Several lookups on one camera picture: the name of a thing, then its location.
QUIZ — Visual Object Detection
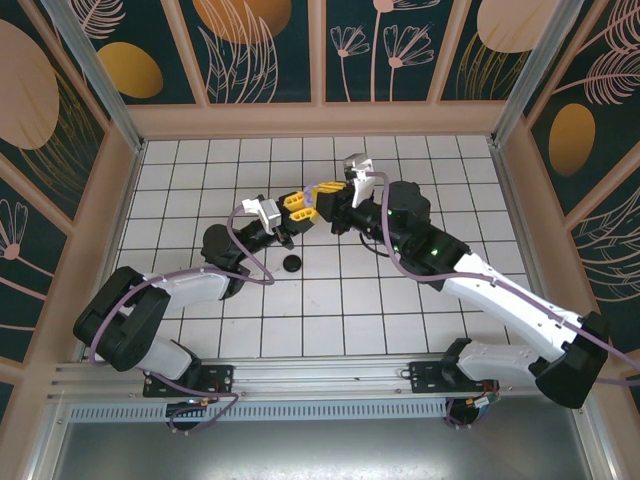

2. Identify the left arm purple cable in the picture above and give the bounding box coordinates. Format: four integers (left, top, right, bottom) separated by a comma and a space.
91, 207, 276, 436

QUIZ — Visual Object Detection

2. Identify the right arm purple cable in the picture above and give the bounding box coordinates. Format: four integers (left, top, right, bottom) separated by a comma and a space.
367, 170, 640, 431

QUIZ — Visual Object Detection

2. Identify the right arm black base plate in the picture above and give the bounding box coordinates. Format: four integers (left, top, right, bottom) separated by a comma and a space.
408, 360, 501, 397

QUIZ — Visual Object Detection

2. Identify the aluminium frame post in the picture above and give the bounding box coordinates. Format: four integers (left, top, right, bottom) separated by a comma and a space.
491, 0, 599, 147
39, 0, 147, 154

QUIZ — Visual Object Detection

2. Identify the aluminium table edge rail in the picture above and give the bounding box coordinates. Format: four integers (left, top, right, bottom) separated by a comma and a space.
487, 139, 559, 354
73, 142, 147, 363

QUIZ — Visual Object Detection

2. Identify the aluminium mounting rail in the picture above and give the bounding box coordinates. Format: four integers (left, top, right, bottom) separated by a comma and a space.
47, 355, 595, 402

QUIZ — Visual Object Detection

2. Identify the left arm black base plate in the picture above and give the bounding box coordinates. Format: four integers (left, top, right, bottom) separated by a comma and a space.
142, 363, 236, 399

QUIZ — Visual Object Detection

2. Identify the slotted grey cable duct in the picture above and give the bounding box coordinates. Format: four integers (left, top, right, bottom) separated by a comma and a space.
66, 399, 577, 424

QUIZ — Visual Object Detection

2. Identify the grey metal sheet panel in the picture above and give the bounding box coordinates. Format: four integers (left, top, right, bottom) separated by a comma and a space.
47, 420, 596, 480

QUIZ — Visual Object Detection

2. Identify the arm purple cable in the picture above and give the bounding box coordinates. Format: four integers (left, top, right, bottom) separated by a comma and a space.
91, 207, 276, 436
367, 170, 640, 431

